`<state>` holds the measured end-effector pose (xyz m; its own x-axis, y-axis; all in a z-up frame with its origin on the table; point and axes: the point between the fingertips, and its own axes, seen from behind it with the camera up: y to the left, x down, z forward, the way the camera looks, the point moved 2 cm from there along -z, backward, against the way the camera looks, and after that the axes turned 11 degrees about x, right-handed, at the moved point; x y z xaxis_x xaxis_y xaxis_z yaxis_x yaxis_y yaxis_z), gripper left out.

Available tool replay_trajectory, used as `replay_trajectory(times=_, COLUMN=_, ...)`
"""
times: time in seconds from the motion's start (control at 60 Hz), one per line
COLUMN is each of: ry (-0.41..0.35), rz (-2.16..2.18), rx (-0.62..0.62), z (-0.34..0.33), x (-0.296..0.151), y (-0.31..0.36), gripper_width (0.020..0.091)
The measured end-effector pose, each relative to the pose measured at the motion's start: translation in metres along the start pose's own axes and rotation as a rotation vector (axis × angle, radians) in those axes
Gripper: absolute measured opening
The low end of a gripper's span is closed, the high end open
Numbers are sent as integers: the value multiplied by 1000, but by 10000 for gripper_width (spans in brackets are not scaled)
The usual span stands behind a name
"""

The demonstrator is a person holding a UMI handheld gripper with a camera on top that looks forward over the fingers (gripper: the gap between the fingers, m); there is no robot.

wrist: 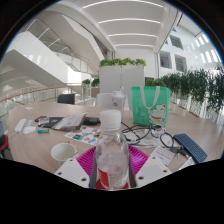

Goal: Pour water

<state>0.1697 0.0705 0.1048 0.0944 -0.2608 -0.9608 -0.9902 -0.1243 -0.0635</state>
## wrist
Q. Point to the white power strip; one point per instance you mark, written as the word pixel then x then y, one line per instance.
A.
pixel 20 125

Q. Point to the white chair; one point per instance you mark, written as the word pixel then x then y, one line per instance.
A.
pixel 103 100

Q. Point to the clear water bottle red label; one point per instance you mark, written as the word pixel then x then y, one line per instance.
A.
pixel 111 150

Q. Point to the dark blue keyboard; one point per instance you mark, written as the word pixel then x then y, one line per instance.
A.
pixel 190 148

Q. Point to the white plastic packet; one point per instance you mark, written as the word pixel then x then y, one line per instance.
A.
pixel 162 155

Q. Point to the black office chair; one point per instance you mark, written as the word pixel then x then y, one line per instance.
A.
pixel 66 99

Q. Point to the white paper slip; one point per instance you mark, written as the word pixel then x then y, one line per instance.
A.
pixel 28 108

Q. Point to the tall clear bottle white lid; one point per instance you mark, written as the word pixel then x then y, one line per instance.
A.
pixel 118 100

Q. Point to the green tote bag cat print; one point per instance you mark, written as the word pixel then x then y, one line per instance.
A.
pixel 146 105

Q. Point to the white cabinet topped with plants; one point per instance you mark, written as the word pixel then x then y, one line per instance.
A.
pixel 121 78

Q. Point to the small planters with green plants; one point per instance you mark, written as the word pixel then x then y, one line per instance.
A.
pixel 90 86

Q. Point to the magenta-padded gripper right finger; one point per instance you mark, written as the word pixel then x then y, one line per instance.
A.
pixel 151 170

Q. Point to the row of green potted plants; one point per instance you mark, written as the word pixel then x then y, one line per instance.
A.
pixel 193 85

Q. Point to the blue marker pen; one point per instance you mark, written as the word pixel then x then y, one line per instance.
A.
pixel 43 131

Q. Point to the colourful sticker sheet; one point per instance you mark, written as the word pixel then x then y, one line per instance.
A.
pixel 83 135

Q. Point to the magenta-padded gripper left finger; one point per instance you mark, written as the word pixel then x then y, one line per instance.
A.
pixel 75 171

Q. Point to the white computer mouse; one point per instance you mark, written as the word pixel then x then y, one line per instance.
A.
pixel 29 130

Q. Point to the white grid-pattern cup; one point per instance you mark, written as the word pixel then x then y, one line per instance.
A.
pixel 63 153

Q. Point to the small black device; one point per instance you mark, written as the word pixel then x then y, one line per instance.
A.
pixel 91 121

